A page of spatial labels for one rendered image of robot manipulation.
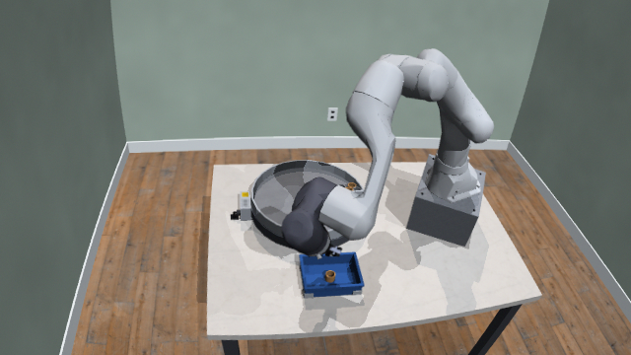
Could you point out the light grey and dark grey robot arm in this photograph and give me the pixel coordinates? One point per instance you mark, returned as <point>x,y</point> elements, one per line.
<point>369,113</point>

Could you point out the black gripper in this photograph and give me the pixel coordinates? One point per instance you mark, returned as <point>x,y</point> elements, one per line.
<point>333,251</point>

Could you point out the blue plastic crate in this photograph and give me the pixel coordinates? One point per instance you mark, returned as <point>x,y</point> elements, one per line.
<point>347,271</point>

